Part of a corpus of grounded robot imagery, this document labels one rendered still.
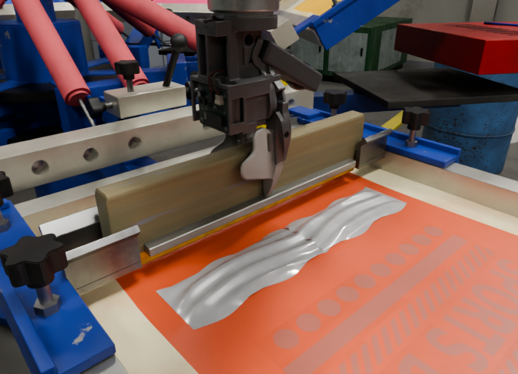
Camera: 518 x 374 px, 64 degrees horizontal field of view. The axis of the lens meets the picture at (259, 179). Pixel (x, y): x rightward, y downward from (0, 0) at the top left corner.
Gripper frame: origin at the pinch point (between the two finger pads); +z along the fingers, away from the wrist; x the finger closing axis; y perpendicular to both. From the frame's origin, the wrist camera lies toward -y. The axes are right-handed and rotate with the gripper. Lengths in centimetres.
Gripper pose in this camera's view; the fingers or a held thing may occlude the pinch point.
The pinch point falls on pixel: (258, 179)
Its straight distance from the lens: 53.7
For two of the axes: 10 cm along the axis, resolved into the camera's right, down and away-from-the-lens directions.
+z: 0.0, 9.0, 4.3
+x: 6.6, 3.2, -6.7
